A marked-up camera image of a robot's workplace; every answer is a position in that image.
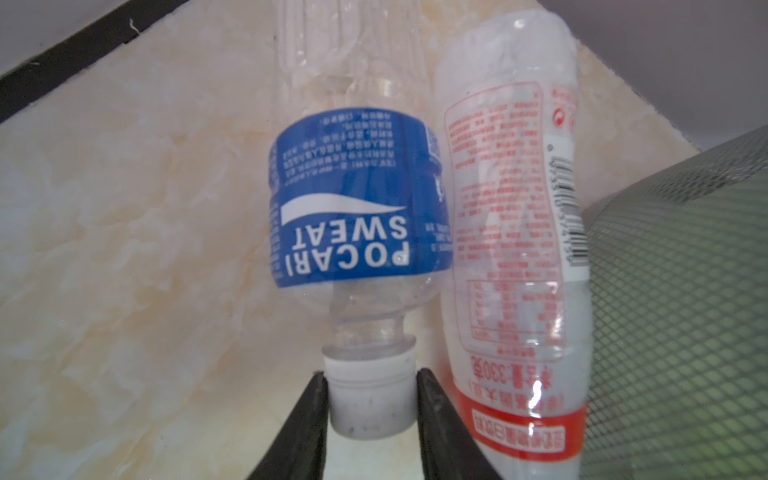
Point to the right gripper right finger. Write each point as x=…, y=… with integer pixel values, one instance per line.
x=448, y=451

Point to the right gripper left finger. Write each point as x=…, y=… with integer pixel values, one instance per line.
x=298, y=452

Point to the red cap white bottle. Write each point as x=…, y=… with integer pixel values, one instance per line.
x=517, y=309

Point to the Pocari Sweat bottle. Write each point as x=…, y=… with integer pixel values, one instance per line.
x=359, y=225

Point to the green lined trash bin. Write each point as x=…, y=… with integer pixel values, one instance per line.
x=679, y=287

